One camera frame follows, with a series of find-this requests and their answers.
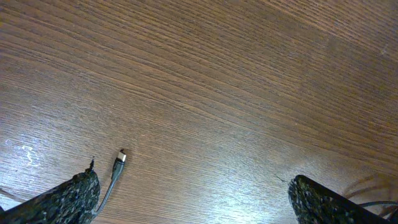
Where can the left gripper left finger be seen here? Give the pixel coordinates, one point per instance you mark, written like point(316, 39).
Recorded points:
point(73, 201)

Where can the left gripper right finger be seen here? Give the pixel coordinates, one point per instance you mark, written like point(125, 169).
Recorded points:
point(313, 203)

